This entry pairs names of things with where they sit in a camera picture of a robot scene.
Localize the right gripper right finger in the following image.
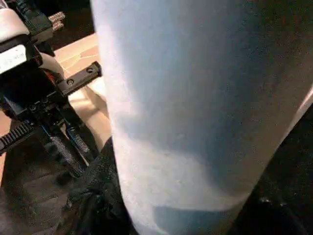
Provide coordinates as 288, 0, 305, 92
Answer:
228, 146, 313, 235

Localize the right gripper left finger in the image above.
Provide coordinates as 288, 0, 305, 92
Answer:
65, 137, 134, 235

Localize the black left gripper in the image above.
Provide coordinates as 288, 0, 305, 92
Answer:
0, 41, 103, 177

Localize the white plastic table top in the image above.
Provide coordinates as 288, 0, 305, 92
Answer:
52, 33, 115, 147

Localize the white plastic table leg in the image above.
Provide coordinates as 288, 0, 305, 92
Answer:
90, 0, 313, 235

